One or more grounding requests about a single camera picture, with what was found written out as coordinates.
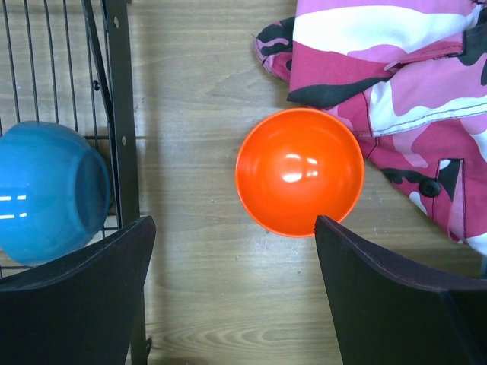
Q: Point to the pink camouflage garment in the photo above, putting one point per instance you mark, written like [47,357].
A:
[408,78]

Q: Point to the red-orange bowl right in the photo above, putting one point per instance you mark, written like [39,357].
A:
[296,165]

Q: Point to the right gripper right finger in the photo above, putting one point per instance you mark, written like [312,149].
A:
[388,309]

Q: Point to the black wire dish rack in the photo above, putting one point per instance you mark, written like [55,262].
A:
[70,62]

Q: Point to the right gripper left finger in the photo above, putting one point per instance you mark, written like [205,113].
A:
[81,308]

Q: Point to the blue bowl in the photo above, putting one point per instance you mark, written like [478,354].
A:
[55,192]

